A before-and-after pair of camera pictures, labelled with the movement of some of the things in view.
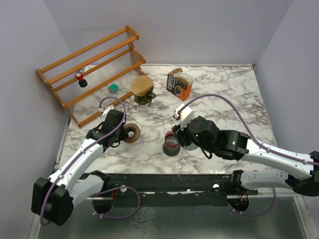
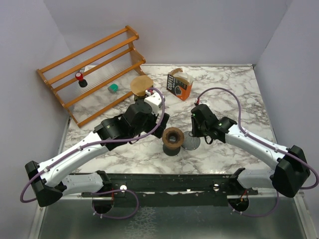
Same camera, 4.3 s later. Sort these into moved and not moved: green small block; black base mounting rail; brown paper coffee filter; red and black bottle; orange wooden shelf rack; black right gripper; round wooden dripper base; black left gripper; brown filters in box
Moved: round wooden dripper base; black left gripper; black right gripper
Not moved: brown paper coffee filter; brown filters in box; black base mounting rail; green small block; red and black bottle; orange wooden shelf rack
